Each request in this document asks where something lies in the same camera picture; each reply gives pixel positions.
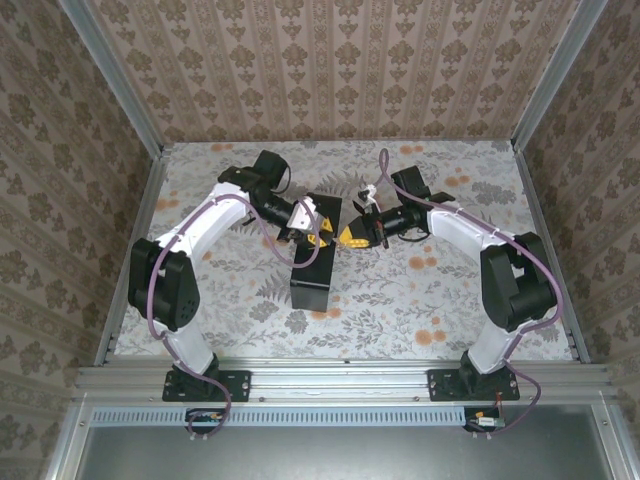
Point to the black box with painting print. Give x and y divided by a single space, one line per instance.
312 280

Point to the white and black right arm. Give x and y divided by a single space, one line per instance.
465 225

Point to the floral printed table cover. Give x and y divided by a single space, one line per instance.
380 320

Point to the small electronics board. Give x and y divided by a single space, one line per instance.
202 417
485 422

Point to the grey metal panel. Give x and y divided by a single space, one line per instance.
325 455

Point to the aluminium mounting rail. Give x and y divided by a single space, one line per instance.
340 380

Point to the aluminium side rail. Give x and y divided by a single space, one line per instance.
550 210
132 235

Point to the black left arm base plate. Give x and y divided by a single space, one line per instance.
235 385

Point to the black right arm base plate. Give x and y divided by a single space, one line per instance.
445 385

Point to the aluminium frame post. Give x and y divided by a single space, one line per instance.
115 75
555 75

